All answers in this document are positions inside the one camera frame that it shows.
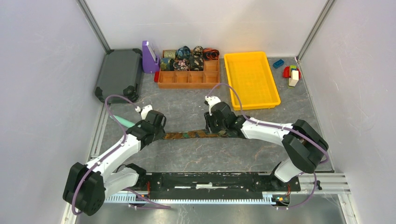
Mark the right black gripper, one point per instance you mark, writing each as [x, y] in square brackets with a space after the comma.
[209, 125]

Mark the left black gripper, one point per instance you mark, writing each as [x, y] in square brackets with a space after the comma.
[160, 133]

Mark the orange blue floral tie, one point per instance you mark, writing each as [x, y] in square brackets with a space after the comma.
[198, 134]

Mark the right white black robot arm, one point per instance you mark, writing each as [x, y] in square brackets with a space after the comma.
[305, 147]

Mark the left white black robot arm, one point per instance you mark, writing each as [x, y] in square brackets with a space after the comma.
[89, 185]

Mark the teal green pen tool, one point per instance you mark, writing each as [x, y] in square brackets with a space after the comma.
[124, 122]

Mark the orange compartment organizer box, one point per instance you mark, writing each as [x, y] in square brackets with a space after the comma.
[205, 79]

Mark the small red block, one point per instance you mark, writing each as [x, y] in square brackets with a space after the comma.
[156, 77]

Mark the yellow plastic tray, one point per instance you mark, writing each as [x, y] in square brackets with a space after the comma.
[250, 76]

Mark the dark grey suitcase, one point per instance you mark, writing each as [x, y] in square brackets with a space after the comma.
[120, 74]

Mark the black floral rolled tie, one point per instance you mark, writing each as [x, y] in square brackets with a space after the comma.
[196, 63]

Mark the teal navy rolled tie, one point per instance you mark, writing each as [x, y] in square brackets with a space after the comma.
[167, 64]

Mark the purple dispenser stand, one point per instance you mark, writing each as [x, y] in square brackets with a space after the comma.
[150, 60]

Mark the pink floral rolled tie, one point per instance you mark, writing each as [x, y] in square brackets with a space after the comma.
[182, 65]

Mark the orange black rolled tie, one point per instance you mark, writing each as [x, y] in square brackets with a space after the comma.
[210, 54]

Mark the black yellow rolled tie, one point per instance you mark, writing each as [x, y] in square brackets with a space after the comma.
[198, 51]

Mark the olive patterned rolled tie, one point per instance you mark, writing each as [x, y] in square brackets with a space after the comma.
[169, 54]

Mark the dark blue rolled tie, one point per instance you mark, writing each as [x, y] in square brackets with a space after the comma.
[183, 53]

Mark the blue toy brick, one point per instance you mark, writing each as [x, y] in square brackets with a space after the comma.
[279, 63]

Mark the red toy block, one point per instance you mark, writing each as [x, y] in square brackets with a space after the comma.
[287, 72]

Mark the cream toy block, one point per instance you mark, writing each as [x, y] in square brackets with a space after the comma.
[293, 78]

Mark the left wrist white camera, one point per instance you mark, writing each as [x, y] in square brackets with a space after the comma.
[144, 111]

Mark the wrist white camera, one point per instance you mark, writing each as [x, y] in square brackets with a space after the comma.
[144, 111]
[211, 102]

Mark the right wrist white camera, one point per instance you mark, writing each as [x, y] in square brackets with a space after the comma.
[211, 102]

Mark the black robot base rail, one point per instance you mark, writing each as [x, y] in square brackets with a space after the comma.
[212, 185]

